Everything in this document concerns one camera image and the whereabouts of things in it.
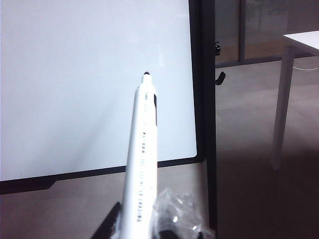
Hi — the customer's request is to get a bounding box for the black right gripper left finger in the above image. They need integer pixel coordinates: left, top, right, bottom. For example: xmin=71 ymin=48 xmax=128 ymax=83
xmin=93 ymin=201 xmax=123 ymax=239

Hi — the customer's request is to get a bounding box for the plastic-wrapped right gripper right finger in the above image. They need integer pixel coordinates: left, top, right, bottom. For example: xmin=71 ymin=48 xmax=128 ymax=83
xmin=152 ymin=188 xmax=216 ymax=239

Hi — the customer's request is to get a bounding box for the black stand locking lever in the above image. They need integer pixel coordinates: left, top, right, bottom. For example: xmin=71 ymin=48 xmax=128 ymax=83
xmin=215 ymin=71 xmax=227 ymax=87

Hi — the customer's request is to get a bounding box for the white table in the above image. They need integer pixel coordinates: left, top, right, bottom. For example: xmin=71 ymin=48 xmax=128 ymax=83
xmin=271 ymin=30 xmax=319 ymax=171

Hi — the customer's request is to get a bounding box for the black whiteboard stand post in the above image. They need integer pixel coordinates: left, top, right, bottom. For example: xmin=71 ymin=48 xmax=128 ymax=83
xmin=200 ymin=0 xmax=218 ymax=239

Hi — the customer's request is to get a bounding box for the whiteboard with black frame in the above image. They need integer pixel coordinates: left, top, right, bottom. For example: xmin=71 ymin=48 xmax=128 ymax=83
xmin=0 ymin=0 xmax=206 ymax=195

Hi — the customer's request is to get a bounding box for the white floor cable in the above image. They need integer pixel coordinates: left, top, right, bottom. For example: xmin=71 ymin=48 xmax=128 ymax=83
xmin=293 ymin=65 xmax=319 ymax=71

